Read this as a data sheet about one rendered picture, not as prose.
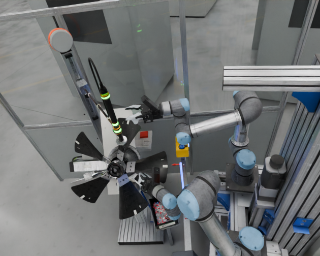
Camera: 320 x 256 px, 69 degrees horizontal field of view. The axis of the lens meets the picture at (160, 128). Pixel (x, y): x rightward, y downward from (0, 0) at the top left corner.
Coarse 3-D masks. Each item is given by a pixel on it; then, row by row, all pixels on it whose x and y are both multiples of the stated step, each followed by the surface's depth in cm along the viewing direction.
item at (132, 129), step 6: (120, 120) 165; (126, 120) 161; (120, 126) 165; (126, 126) 161; (132, 126) 158; (138, 126) 155; (126, 132) 160; (132, 132) 157; (132, 138) 157; (126, 144) 159; (120, 150) 163
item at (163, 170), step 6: (150, 156) 167; (156, 156) 165; (162, 156) 164; (138, 162) 165; (144, 162) 164; (150, 162) 164; (156, 162) 163; (162, 162) 162; (138, 168) 162; (144, 168) 161; (150, 168) 160; (162, 168) 160; (150, 174) 159; (162, 174) 158; (162, 180) 157
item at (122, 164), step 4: (116, 156) 170; (112, 160) 170; (116, 160) 162; (124, 160) 169; (112, 164) 159; (116, 164) 159; (120, 164) 158; (124, 164) 164; (108, 168) 159; (112, 168) 159; (116, 168) 159; (120, 168) 159; (108, 172) 159; (112, 172) 159; (116, 172) 160; (120, 172) 159; (124, 172) 163; (112, 176) 159; (116, 176) 159; (120, 176) 159
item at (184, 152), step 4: (176, 140) 191; (176, 144) 188; (180, 144) 187; (176, 148) 185; (180, 148) 184; (184, 148) 184; (176, 152) 186; (180, 152) 186; (184, 152) 185; (188, 152) 186; (180, 156) 189; (184, 156) 189
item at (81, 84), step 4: (76, 80) 179; (80, 80) 179; (84, 80) 179; (76, 84) 178; (80, 84) 175; (84, 84) 174; (80, 88) 174; (84, 88) 176; (88, 88) 178; (84, 92) 177
